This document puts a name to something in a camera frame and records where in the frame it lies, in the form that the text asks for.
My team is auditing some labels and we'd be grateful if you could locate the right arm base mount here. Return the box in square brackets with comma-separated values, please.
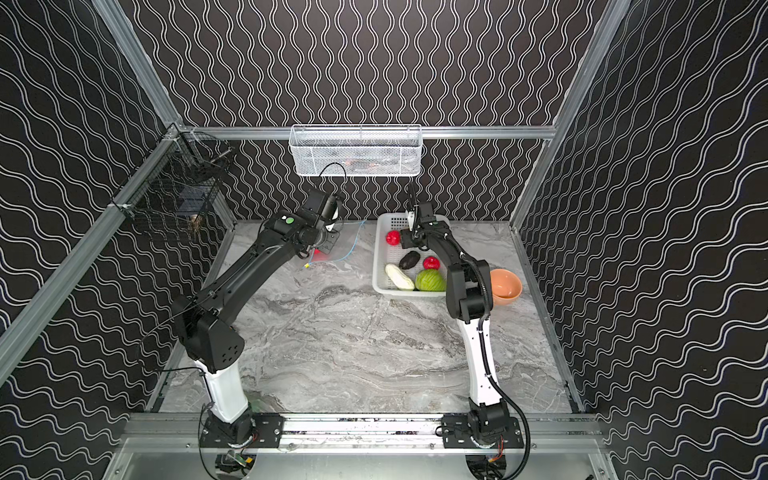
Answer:
[434, 412, 525, 449]

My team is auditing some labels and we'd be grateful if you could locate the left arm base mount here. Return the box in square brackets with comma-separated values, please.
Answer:
[199, 411, 285, 448]

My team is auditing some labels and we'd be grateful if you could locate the orange ceramic bowl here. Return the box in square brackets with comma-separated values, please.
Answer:
[490, 268, 523, 306]

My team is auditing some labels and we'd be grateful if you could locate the green cabbage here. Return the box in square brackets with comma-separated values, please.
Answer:
[414, 269, 446, 292]

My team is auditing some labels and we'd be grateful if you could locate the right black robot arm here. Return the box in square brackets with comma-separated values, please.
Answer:
[401, 213, 530, 442]

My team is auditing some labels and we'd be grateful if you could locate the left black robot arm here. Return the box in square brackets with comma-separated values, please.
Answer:
[171, 188, 339, 442]

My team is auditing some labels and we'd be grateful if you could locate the clear zip top bag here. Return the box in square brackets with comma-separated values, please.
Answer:
[304, 220, 366, 269]

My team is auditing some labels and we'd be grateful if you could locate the white daikon radish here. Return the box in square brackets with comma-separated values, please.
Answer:
[385, 264, 415, 291]

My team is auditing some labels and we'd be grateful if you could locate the white plastic basket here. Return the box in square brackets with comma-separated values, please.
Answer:
[371, 212, 458, 299]

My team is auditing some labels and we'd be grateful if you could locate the aluminium front rail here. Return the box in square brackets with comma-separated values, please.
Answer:
[121, 413, 603, 455]

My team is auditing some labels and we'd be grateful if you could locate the black avocado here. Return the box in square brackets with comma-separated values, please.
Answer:
[398, 251, 421, 270]

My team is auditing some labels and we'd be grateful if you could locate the white mesh wall basket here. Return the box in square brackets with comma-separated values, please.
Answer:
[289, 124, 424, 177]

